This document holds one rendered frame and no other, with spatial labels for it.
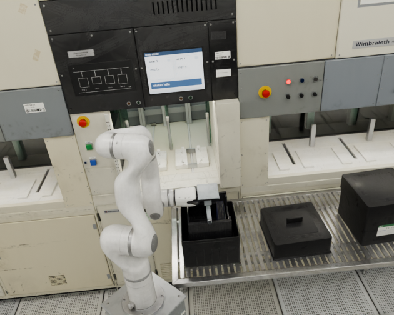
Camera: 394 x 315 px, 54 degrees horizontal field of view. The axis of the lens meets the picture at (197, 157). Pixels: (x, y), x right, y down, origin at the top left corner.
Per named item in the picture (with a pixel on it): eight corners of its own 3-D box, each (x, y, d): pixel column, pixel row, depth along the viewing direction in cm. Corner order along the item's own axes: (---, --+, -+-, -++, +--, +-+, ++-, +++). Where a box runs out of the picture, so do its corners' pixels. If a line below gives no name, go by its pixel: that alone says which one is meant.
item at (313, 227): (273, 261, 187) (274, 241, 181) (258, 222, 213) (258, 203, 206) (332, 253, 189) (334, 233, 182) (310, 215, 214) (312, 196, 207)
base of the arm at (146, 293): (141, 326, 162) (134, 297, 153) (114, 302, 174) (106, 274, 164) (172, 297, 174) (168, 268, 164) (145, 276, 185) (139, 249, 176)
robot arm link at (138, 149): (125, 245, 163) (161, 250, 160) (112, 260, 152) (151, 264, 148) (119, 130, 151) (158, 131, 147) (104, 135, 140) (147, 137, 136)
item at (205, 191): (189, 226, 208) (184, 178, 192) (227, 222, 209) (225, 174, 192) (191, 259, 188) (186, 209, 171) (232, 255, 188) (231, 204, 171)
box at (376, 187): (361, 247, 191) (368, 207, 178) (335, 211, 215) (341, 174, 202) (415, 239, 193) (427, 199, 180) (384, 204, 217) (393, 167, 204)
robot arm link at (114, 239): (145, 284, 158) (136, 241, 146) (104, 279, 162) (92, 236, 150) (154, 262, 168) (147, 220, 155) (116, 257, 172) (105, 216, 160)
